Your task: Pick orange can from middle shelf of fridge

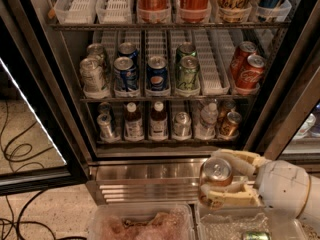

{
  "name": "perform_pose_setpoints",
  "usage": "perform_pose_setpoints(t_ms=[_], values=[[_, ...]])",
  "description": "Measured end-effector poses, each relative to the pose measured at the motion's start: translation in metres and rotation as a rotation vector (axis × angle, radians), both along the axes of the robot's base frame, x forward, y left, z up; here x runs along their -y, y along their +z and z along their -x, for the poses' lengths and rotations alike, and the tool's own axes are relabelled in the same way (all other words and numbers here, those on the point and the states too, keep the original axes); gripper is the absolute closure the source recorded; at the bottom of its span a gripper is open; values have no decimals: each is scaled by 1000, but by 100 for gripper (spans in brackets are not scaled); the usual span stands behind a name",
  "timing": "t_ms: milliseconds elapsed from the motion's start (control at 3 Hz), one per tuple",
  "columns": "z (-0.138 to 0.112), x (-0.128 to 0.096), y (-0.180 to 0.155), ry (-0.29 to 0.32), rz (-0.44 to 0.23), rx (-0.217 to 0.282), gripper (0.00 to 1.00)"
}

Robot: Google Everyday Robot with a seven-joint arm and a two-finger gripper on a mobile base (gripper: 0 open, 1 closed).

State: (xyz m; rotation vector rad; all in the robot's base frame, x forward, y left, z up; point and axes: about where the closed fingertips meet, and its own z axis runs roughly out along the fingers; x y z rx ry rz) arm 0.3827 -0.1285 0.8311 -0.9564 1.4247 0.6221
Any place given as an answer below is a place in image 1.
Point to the rear slim silver can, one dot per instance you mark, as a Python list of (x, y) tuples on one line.
[(105, 108)]

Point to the front slim silver can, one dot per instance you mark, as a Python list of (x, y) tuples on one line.
[(107, 126)]

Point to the open fridge glass door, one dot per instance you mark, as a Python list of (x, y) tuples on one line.
[(41, 142)]

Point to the white silver can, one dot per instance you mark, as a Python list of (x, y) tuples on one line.
[(92, 75), (97, 50)]

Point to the green can in bin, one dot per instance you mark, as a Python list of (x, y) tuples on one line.
[(256, 235)]

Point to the stainless steel fridge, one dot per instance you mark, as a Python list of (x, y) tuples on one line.
[(168, 170)]

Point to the pink bubble wrap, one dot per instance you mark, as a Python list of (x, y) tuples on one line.
[(164, 226)]

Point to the clear water bottle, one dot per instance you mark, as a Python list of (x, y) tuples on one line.
[(205, 128)]

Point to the right brown tea bottle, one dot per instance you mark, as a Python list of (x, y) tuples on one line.
[(158, 122)]

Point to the orange LaCroix can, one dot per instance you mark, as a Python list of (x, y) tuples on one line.
[(215, 172)]

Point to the front orange can bottom shelf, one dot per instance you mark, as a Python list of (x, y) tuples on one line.
[(230, 123)]

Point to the right clear plastic bin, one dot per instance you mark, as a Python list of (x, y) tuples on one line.
[(282, 226)]

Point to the clear plastic bin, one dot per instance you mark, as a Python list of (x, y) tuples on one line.
[(282, 226), (142, 221)]

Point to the brown tea bottle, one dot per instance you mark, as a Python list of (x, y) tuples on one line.
[(133, 121), (158, 122)]

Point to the left brown tea bottle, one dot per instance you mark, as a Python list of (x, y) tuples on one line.
[(133, 121)]

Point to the rear green soda can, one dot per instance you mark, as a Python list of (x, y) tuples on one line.
[(186, 49)]

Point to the front red Coca-Cola can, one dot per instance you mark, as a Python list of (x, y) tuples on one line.
[(251, 72)]

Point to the front green soda can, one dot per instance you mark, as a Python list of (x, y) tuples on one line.
[(187, 73)]

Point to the green soda can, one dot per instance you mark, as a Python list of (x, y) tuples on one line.
[(186, 49), (187, 73)]

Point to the rear white silver can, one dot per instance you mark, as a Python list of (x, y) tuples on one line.
[(97, 50)]

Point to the front white silver can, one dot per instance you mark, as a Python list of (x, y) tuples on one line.
[(92, 75)]

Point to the front blue striped Pepsi can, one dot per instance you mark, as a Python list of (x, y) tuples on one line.
[(126, 77)]

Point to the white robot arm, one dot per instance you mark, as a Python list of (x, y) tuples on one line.
[(241, 179)]

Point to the left clear plastic bin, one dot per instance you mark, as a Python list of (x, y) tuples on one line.
[(142, 221)]

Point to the silver can bottom shelf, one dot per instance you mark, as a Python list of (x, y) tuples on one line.
[(182, 124)]

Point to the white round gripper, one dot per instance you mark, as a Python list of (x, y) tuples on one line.
[(284, 186)]

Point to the rear red Coca-Cola can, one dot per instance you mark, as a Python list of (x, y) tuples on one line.
[(243, 50)]

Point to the rear blue Pepsi can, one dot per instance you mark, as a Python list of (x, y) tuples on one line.
[(128, 49)]

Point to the clear bubble wrap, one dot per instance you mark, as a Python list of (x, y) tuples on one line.
[(228, 227)]

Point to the slim silver can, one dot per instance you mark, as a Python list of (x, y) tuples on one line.
[(107, 126), (105, 108)]

